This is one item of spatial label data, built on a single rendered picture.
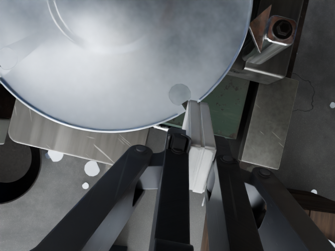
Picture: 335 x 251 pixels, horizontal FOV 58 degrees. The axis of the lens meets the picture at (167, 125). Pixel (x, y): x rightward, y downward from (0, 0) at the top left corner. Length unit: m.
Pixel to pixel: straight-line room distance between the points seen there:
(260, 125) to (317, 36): 0.84
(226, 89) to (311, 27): 0.86
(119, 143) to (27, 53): 0.13
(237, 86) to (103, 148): 0.24
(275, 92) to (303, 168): 0.76
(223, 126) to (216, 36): 0.17
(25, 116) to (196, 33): 0.19
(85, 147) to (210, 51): 0.16
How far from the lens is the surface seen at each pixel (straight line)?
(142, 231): 1.15
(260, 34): 0.34
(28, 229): 1.24
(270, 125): 0.48
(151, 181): 0.15
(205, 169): 0.17
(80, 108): 0.32
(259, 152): 0.48
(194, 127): 0.18
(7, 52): 0.35
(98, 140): 0.32
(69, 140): 0.33
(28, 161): 1.19
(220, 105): 0.46
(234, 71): 0.44
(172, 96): 0.31
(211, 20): 0.33
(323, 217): 0.88
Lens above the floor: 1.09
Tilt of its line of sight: 88 degrees down
